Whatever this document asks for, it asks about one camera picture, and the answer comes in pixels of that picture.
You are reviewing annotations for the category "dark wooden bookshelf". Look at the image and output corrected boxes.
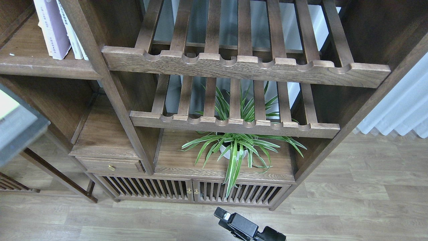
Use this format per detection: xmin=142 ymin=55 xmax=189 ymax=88
xmin=1 ymin=0 xmax=427 ymax=211

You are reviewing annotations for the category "white book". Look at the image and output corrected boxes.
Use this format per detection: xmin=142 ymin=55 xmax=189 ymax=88
xmin=74 ymin=33 xmax=89 ymax=61
xmin=57 ymin=0 xmax=84 ymax=60

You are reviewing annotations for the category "colourful 300 paperback book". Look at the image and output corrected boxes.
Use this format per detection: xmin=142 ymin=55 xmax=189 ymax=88
xmin=33 ymin=0 xmax=52 ymax=57

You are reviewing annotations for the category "black and yellow book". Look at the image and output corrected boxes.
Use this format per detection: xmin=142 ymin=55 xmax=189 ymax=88
xmin=0 ymin=84 xmax=50 ymax=166

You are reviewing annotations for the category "white book left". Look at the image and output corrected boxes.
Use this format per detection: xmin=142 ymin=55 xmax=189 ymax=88
xmin=57 ymin=0 xmax=84 ymax=60

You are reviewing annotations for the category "white plant pot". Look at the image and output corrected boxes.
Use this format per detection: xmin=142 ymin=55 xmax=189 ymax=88
xmin=217 ymin=141 xmax=240 ymax=161

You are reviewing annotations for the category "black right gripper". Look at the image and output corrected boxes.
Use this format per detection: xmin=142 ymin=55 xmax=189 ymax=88
xmin=214 ymin=207 xmax=286 ymax=241

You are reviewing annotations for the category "white book right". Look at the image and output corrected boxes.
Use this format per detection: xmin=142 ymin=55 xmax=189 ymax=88
xmin=74 ymin=33 xmax=89 ymax=61

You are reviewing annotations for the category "white curtain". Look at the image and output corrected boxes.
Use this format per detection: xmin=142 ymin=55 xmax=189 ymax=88
xmin=356 ymin=54 xmax=428 ymax=138

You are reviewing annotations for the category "green spider plant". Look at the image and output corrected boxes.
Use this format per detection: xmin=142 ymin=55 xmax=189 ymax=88
xmin=180 ymin=81 xmax=306 ymax=197

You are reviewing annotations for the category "pale purple book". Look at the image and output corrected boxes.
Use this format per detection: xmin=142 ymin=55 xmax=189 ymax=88
xmin=41 ymin=0 xmax=71 ymax=60

